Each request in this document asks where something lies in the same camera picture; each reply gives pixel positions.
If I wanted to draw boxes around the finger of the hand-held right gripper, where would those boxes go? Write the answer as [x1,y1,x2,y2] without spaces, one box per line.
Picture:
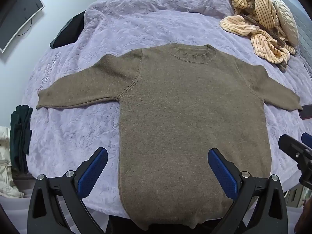
[301,132,312,150]
[278,134,312,164]

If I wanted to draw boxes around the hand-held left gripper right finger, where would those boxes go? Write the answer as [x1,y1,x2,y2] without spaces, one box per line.
[207,148,292,234]

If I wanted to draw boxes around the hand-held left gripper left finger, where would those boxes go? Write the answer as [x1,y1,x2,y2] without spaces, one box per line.
[27,147,109,234]

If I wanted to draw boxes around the brown knit sweater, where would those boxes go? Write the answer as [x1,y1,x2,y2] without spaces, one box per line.
[36,43,303,231]

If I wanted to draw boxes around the dark green folded clothes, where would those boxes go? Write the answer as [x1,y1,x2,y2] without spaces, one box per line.
[10,105,33,175]

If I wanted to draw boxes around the dark rectangular device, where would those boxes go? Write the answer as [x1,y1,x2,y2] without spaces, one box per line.
[298,104,312,120]

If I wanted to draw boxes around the pale lilac bed sheet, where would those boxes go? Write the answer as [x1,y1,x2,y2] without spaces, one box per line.
[0,195,132,234]

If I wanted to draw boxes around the cream quilted jacket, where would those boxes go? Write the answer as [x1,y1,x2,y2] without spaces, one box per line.
[0,125,25,198]

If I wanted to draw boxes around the beige round cushion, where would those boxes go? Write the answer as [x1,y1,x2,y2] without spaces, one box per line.
[271,0,300,48]

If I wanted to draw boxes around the yellow striped garment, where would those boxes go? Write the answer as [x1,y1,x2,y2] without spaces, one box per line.
[219,0,296,72]

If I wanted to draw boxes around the black cloth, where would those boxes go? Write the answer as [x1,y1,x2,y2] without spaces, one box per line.
[50,11,86,49]

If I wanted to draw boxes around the lilac embossed blanket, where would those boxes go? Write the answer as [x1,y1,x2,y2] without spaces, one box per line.
[22,0,312,218]

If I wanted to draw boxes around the curved monitor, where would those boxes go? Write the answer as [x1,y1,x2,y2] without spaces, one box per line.
[0,0,45,53]

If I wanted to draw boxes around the thin monitor cable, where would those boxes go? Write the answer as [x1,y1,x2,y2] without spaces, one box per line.
[15,19,33,37]

